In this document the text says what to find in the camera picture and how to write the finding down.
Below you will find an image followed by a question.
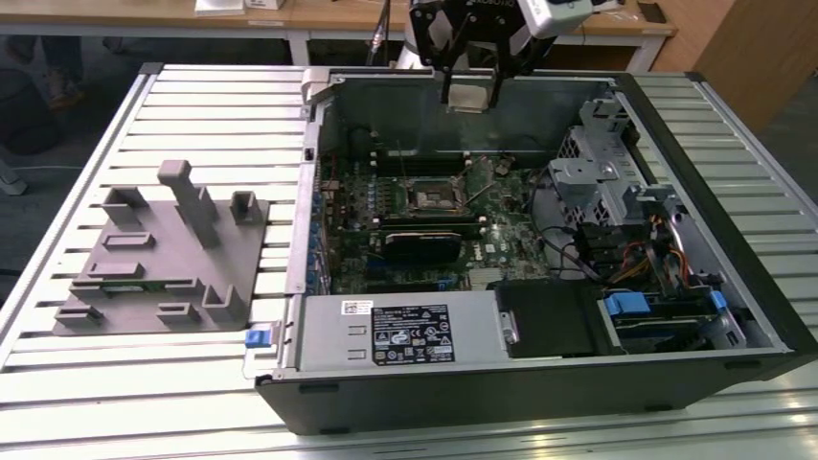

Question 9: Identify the coloured wire bundle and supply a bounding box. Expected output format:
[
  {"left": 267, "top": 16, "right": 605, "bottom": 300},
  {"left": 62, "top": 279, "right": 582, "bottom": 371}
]
[{"left": 613, "top": 215, "right": 697, "bottom": 291}]

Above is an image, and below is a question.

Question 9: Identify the hard disk in blue carrier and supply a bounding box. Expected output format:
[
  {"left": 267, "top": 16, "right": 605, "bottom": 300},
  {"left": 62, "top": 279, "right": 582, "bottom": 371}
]
[{"left": 598, "top": 290, "right": 714, "bottom": 354}]

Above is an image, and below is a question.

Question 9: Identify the silver chipset heat sink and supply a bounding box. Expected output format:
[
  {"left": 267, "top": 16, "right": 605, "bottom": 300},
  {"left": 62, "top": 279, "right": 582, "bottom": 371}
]
[{"left": 469, "top": 266, "right": 505, "bottom": 289}]

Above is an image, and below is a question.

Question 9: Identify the black looped wire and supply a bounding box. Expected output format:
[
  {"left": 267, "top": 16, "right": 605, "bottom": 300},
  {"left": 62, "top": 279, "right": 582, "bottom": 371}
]
[{"left": 538, "top": 224, "right": 606, "bottom": 284}]

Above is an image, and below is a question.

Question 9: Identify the silver metal drive cage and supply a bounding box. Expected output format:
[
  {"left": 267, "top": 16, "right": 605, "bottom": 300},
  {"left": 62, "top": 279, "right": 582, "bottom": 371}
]
[{"left": 546, "top": 98, "right": 644, "bottom": 226}]

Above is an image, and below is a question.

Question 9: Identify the silver power supply unit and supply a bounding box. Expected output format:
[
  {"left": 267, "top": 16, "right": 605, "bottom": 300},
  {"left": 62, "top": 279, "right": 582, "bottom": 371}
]
[{"left": 294, "top": 291, "right": 514, "bottom": 373}]

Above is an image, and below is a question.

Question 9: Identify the black graphics card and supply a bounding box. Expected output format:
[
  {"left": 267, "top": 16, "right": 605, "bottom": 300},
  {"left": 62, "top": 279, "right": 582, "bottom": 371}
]
[{"left": 379, "top": 230, "right": 463, "bottom": 265}]

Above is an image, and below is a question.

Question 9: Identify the wooden cabinet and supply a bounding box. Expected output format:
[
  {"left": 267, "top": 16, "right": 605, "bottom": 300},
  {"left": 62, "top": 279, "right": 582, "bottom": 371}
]
[{"left": 652, "top": 0, "right": 818, "bottom": 138}]

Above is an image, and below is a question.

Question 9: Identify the green RAM stick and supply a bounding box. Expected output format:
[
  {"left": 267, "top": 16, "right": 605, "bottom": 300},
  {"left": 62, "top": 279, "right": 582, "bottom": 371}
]
[{"left": 102, "top": 279, "right": 194, "bottom": 293}]

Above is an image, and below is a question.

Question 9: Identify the wooden desk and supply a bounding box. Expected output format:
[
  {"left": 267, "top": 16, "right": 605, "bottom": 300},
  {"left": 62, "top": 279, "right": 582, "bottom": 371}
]
[{"left": 0, "top": 0, "right": 681, "bottom": 73}]

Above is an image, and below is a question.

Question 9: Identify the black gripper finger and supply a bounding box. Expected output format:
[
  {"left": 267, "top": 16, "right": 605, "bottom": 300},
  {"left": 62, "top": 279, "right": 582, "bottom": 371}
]
[
  {"left": 490, "top": 23, "right": 559, "bottom": 107},
  {"left": 409, "top": 0, "right": 474, "bottom": 105}
]

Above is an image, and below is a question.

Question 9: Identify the grey case release latch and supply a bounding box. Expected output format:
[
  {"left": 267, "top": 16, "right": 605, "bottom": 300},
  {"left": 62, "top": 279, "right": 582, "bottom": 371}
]
[{"left": 298, "top": 66, "right": 339, "bottom": 105}]

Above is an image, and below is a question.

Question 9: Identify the grey metal bracket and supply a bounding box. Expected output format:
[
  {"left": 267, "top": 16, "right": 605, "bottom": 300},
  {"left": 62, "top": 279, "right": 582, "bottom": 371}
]
[{"left": 629, "top": 184, "right": 690, "bottom": 226}]

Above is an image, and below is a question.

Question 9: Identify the CPU socket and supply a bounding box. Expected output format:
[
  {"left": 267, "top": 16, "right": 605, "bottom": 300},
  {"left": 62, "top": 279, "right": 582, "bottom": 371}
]
[{"left": 397, "top": 176, "right": 467, "bottom": 216}]

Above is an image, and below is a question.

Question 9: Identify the large white box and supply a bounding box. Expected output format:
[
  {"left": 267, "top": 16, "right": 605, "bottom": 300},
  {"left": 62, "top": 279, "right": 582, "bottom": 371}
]
[{"left": 194, "top": 0, "right": 249, "bottom": 18}]

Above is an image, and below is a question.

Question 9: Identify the grey furniture foot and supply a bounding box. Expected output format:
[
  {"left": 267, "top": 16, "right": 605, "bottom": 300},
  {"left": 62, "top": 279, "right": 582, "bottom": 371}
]
[{"left": 0, "top": 155, "right": 28, "bottom": 196}]

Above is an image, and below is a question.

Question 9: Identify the black plastic drive cover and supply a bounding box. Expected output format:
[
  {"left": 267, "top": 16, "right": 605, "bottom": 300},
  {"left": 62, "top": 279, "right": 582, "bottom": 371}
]
[{"left": 489, "top": 279, "right": 626, "bottom": 360}]

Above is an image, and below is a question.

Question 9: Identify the black cable with silver plug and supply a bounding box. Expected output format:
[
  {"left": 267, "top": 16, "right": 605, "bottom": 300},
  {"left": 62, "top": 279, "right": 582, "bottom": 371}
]
[{"left": 365, "top": 0, "right": 393, "bottom": 66}]

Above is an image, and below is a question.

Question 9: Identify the black PC case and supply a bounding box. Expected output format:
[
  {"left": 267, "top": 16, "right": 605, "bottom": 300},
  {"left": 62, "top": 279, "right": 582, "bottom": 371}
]
[{"left": 254, "top": 66, "right": 818, "bottom": 437}]

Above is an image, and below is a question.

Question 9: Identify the green motherboard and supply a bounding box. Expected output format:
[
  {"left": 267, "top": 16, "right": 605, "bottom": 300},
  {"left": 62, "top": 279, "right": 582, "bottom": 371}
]
[{"left": 317, "top": 153, "right": 553, "bottom": 296}]

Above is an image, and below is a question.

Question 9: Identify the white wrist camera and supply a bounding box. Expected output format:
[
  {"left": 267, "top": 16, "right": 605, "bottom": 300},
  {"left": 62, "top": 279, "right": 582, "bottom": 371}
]
[{"left": 515, "top": 0, "right": 614, "bottom": 38}]

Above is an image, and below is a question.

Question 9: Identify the silver CPU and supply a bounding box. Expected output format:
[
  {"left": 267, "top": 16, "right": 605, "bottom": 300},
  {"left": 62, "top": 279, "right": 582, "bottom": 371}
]
[{"left": 445, "top": 84, "right": 495, "bottom": 116}]

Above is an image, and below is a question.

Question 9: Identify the grey parts rack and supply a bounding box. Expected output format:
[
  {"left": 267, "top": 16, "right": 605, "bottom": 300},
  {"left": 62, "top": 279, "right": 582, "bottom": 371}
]
[{"left": 50, "top": 159, "right": 274, "bottom": 336}]

